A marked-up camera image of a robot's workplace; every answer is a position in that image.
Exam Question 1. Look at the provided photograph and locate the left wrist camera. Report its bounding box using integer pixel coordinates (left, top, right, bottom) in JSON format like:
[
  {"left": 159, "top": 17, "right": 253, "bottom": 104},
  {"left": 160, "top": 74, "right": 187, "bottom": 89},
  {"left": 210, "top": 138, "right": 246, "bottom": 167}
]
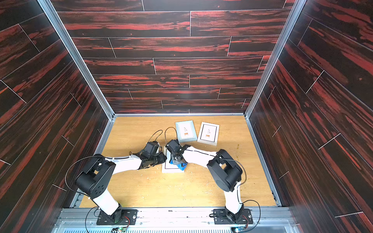
[{"left": 143, "top": 141, "right": 159, "bottom": 158}]

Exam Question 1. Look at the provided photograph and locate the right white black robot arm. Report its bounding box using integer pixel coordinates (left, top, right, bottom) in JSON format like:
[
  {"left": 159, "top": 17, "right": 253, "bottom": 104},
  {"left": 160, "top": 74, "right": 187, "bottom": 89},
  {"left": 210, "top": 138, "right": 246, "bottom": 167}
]
[{"left": 166, "top": 139, "right": 244, "bottom": 223}]

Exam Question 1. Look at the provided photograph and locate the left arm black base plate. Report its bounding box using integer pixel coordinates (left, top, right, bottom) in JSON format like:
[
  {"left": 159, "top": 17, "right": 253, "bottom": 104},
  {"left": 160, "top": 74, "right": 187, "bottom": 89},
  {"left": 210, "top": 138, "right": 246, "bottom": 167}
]
[{"left": 96, "top": 209, "right": 138, "bottom": 226}]

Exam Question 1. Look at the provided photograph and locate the cream white picture frame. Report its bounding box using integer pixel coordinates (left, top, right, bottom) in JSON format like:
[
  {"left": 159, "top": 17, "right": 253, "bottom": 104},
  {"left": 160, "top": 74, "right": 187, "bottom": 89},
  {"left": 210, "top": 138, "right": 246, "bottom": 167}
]
[{"left": 162, "top": 146, "right": 184, "bottom": 173}]

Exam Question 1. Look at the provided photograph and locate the light blue picture frame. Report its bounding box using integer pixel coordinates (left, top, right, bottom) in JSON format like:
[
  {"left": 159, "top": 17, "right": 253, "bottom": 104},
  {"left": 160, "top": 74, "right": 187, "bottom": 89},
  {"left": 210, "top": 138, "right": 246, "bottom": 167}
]
[{"left": 175, "top": 120, "right": 197, "bottom": 143}]

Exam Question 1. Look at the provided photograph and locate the blue microfiber cloth black trim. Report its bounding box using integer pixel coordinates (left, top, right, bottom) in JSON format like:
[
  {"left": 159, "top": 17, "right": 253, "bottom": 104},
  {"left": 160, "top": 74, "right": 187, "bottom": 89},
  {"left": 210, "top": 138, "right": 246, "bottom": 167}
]
[{"left": 170, "top": 159, "right": 187, "bottom": 171}]

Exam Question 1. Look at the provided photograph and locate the white picture frame black border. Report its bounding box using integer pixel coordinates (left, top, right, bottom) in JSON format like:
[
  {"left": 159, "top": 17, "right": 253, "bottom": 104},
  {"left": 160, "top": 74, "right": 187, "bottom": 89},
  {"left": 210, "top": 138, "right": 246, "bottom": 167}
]
[{"left": 197, "top": 122, "right": 220, "bottom": 146}]

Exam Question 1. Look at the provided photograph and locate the aluminium front rail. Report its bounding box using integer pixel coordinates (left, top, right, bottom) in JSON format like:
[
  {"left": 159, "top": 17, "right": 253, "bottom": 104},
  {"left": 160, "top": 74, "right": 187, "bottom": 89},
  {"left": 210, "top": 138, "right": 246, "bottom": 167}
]
[{"left": 52, "top": 206, "right": 301, "bottom": 233}]

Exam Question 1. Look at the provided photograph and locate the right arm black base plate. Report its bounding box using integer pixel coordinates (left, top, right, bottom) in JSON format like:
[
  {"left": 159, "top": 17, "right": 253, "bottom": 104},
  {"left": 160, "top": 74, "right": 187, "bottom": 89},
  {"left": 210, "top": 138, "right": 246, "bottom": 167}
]
[{"left": 209, "top": 208, "right": 253, "bottom": 225}]

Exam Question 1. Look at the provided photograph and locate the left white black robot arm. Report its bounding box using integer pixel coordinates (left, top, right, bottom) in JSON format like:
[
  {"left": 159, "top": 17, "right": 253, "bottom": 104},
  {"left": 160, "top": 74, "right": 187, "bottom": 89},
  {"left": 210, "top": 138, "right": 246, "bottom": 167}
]
[{"left": 75, "top": 152, "right": 167, "bottom": 222}]

